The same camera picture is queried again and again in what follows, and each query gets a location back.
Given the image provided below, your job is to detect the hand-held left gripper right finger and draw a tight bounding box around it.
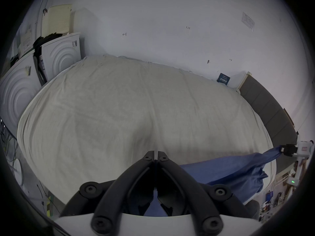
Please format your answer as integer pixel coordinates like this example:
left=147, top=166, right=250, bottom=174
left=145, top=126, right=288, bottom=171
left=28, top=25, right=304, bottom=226
left=157, top=151, right=260, bottom=234

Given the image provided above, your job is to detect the white washing machine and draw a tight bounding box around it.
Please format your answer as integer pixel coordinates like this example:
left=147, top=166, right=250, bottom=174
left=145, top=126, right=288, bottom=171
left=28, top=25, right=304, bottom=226
left=33, top=4, right=83, bottom=83
left=0, top=29, right=44, bottom=132

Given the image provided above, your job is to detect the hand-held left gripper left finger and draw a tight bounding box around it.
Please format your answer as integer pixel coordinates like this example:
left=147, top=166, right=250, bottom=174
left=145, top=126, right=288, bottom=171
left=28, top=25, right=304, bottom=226
left=60, top=151, right=158, bottom=234

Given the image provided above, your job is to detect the blue card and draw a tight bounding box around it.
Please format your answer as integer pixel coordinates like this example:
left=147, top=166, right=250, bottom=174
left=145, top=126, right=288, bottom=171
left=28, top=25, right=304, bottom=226
left=217, top=72, right=231, bottom=86

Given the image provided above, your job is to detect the grey padded headboard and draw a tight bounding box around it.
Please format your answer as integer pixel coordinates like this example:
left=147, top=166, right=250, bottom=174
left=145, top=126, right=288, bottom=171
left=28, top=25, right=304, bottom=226
left=239, top=71, right=299, bottom=147

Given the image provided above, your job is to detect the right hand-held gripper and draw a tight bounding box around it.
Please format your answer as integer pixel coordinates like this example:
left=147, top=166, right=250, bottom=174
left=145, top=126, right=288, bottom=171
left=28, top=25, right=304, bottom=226
left=281, top=140, right=315, bottom=189

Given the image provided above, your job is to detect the dark blue shirt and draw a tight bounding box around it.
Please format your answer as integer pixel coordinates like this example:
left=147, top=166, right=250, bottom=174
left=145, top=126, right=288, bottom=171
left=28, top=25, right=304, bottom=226
left=143, top=145, right=283, bottom=217

